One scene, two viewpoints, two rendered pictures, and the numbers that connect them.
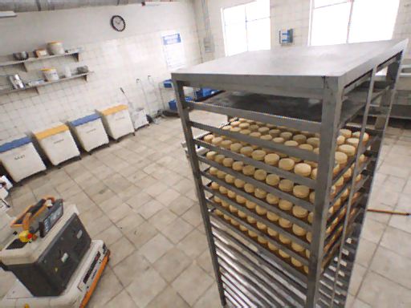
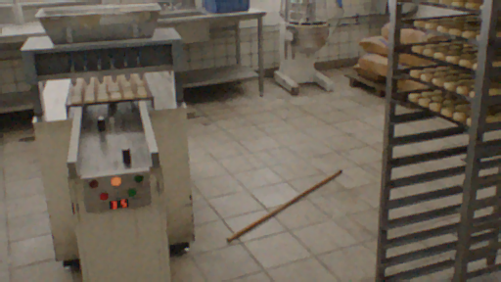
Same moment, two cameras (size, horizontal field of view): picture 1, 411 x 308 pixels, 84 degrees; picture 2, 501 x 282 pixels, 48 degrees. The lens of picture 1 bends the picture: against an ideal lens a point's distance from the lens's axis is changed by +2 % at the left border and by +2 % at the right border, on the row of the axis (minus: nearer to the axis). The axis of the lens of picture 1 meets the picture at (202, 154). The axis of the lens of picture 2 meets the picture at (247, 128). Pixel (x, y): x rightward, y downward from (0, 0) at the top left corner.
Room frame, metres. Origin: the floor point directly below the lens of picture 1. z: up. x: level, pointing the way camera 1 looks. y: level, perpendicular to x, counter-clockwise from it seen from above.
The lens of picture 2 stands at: (1.23, 1.78, 1.65)
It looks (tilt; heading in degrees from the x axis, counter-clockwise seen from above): 20 degrees down; 285
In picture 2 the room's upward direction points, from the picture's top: 2 degrees counter-clockwise
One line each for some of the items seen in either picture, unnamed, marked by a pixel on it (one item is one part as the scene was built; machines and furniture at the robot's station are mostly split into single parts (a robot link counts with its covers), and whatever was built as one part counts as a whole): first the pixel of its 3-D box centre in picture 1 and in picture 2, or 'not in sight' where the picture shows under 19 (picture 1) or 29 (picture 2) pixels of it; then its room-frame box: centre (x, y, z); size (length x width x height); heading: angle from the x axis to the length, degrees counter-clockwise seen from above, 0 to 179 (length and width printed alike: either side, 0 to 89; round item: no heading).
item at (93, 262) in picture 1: (91, 266); not in sight; (1.46, 1.19, 0.23); 0.41 x 0.02 x 0.08; 172
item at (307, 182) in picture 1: (244, 156); not in sight; (0.75, -0.15, 1.50); 0.64 x 0.03 x 0.03; 36
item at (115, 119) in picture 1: (116, 122); not in sight; (5.28, 1.85, 0.38); 0.64 x 0.54 x 0.77; 36
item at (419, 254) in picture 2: (293, 275); (444, 247); (0.98, -0.47, 0.33); 0.64 x 0.03 x 0.03; 36
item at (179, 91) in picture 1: (207, 223); (474, 157); (0.98, 0.05, 0.97); 0.03 x 0.03 x 1.70; 36
